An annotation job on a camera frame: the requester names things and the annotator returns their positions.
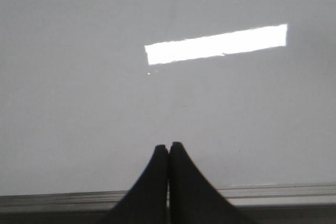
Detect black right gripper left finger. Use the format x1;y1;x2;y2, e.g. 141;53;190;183
103;145;169;224

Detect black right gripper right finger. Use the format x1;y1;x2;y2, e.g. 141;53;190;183
169;142;255;224

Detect white whiteboard with metal frame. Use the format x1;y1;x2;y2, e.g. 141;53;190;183
1;0;335;206

